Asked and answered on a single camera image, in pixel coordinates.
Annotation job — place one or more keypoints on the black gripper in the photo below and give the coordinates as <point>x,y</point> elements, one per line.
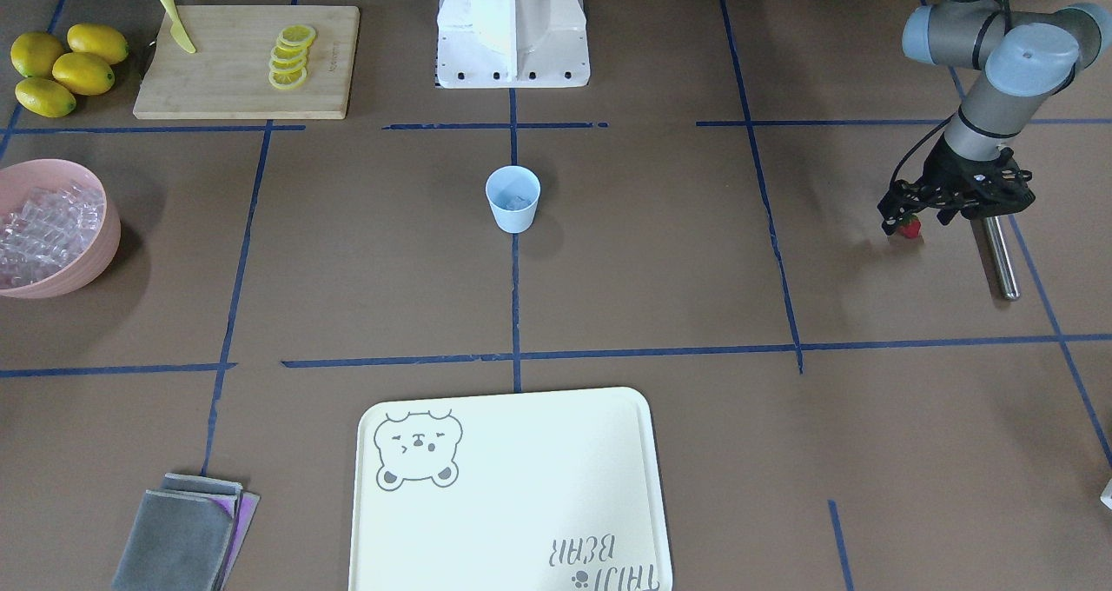
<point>941,170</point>

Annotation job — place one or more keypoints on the red strawberry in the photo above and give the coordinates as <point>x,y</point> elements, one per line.
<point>909,228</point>

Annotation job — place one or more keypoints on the stainless steel muddler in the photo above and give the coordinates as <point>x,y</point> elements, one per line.
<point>1000,260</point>

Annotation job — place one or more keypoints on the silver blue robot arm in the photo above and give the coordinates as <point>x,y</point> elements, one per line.
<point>1022,59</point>

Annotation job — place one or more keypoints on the light blue plastic cup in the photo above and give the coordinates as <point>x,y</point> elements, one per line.
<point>512,180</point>

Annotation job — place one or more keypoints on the pile of ice cubes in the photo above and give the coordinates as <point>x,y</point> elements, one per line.
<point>49,232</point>

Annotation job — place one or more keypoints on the cream bear serving tray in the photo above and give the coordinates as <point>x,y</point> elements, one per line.
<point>551,490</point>

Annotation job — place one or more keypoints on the lemon slice front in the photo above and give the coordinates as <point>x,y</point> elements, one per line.
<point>288,80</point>

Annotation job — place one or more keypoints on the bamboo cutting board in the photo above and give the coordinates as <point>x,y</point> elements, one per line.
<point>227,78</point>

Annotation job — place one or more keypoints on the purple folded cloth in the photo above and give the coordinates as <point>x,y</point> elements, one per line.
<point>243,517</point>

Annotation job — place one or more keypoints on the yellow-green plastic knife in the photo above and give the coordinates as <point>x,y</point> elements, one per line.
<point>177,30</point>

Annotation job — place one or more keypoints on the grey folded cloth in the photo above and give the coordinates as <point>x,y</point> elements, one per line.
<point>183,535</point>

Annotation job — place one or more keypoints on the whole lemon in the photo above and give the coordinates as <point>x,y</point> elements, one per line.
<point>99,40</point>
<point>83,74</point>
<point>33,53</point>
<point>45,97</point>

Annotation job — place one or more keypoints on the pink bowl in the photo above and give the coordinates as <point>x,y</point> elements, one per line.
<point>53,174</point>

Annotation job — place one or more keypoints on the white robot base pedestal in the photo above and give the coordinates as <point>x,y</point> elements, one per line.
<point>511,44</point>

